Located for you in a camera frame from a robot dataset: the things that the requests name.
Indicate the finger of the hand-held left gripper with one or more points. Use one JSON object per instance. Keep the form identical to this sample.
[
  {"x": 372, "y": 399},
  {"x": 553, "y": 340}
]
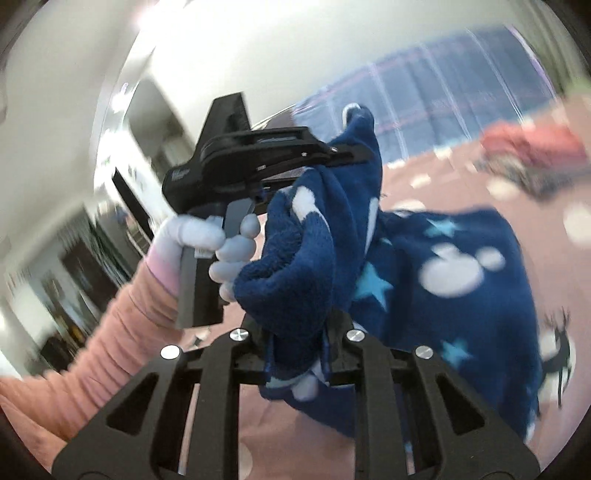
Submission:
[{"x": 353, "y": 152}]

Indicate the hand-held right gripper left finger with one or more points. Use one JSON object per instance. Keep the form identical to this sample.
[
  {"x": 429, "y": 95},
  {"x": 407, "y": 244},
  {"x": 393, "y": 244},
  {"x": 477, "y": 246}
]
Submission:
[{"x": 251, "y": 360}]

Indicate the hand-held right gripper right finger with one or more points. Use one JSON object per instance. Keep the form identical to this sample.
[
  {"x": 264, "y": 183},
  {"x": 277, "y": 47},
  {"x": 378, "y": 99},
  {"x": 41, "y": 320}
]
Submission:
[{"x": 339, "y": 361}]

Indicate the navy star print fleece garment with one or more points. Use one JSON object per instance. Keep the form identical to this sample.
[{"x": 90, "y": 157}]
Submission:
[{"x": 415, "y": 295}]

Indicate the person's left forearm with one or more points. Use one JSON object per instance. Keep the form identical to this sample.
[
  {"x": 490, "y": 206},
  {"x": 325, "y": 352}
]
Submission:
[{"x": 101, "y": 341}]

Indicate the person's left hand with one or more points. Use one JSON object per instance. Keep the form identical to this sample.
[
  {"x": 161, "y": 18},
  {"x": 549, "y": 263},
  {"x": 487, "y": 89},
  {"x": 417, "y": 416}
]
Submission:
[{"x": 231, "y": 263}]

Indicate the blue plaid quilt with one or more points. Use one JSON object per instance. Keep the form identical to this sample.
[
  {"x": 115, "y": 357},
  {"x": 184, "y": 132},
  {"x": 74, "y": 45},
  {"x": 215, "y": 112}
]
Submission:
[{"x": 438, "y": 92}]

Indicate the coral folded garment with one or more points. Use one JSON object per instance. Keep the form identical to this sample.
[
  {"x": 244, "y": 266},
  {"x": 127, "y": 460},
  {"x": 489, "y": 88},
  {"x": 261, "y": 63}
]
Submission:
[{"x": 531, "y": 143}]

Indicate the dark shelf unit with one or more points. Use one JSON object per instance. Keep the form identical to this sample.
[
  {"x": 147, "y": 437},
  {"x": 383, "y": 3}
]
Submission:
[{"x": 78, "y": 277}]

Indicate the deer print cloth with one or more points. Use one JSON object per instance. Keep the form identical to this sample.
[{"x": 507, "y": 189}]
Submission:
[{"x": 561, "y": 350}]

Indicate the pink polka dot bedsheet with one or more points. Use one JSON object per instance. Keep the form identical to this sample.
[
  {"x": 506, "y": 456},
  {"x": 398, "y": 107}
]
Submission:
[{"x": 549, "y": 267}]

